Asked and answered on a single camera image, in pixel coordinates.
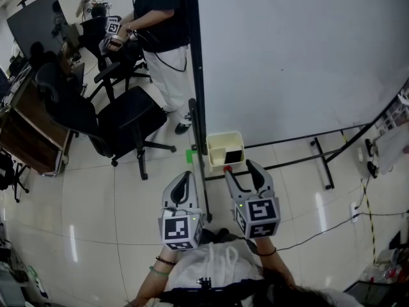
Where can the clear plastic bottles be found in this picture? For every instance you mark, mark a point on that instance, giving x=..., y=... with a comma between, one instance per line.
x=381, y=269

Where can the white power strip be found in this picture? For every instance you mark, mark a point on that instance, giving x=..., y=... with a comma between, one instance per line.
x=354, y=212
x=360, y=154

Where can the brown wooden desk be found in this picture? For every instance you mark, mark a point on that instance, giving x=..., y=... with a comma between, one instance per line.
x=32, y=136

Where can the large white board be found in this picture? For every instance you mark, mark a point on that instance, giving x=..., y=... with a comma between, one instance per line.
x=287, y=59

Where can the cream plastic bin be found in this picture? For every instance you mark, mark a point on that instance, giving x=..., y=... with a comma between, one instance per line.
x=217, y=155

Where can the person's left forearm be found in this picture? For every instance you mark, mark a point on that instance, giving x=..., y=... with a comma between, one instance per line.
x=153, y=283

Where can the black display panel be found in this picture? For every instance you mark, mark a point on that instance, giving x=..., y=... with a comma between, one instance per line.
x=32, y=27

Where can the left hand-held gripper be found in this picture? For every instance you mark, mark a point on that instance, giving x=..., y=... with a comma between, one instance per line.
x=175, y=229

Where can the person's black shoes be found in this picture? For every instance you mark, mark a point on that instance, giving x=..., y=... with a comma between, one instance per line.
x=217, y=234

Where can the black case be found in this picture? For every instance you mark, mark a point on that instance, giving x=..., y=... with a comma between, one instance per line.
x=377, y=294

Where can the black chest camera mount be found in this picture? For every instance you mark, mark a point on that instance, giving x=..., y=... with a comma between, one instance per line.
x=204, y=293

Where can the black mesh office chair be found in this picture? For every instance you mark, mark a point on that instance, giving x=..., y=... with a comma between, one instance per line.
x=128, y=120

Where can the person's white shirt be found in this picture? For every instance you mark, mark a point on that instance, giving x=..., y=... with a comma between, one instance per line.
x=214, y=264

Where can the black wrist band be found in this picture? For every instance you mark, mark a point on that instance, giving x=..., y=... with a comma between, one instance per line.
x=266, y=254

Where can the white shelf unit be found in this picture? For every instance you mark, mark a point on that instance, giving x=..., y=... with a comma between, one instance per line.
x=399, y=110

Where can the cluttered grey shelf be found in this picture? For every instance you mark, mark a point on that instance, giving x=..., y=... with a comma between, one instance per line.
x=16, y=280

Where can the person's right forearm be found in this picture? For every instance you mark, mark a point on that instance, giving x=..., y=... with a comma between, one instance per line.
x=274, y=264

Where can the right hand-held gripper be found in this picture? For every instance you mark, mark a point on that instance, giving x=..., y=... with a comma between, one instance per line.
x=260, y=213

